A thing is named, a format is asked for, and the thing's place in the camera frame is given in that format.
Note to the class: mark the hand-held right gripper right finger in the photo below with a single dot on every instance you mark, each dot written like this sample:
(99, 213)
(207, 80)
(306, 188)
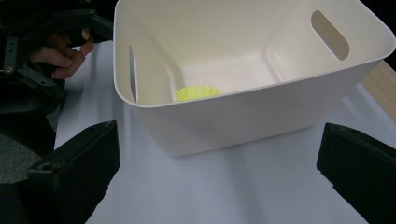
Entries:
(361, 168)

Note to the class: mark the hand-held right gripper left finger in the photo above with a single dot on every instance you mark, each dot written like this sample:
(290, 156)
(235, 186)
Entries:
(74, 174)

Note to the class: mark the yellow shuttlecock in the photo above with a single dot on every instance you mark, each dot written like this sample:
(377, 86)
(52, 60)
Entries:
(197, 92)

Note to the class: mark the white plastic bin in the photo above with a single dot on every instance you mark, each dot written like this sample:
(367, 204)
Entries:
(249, 124)

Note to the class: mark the white table mat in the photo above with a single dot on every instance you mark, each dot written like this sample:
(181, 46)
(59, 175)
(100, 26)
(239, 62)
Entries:
(218, 186)

